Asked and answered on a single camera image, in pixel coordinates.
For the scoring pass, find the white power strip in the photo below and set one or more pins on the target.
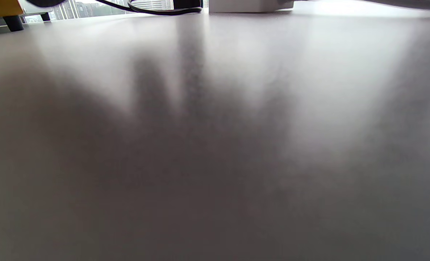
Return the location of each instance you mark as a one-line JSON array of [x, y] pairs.
[[249, 5]]

